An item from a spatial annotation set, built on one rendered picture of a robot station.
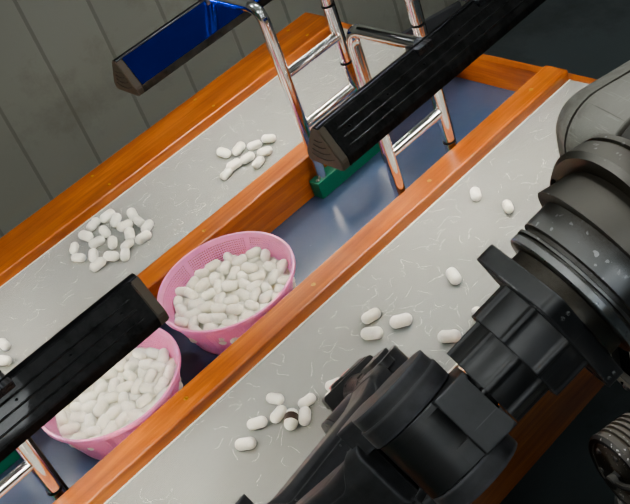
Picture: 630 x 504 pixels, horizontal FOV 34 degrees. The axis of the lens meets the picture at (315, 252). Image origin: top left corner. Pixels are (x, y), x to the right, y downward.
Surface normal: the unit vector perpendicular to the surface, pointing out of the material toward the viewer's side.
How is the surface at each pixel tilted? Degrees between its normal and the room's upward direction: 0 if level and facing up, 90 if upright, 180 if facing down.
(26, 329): 0
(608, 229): 27
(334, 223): 0
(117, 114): 90
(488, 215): 0
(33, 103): 90
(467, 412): 50
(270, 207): 90
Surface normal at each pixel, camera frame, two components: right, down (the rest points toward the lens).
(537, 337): -0.07, -0.05
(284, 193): 0.66, 0.30
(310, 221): -0.30, -0.74
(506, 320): -0.46, -0.43
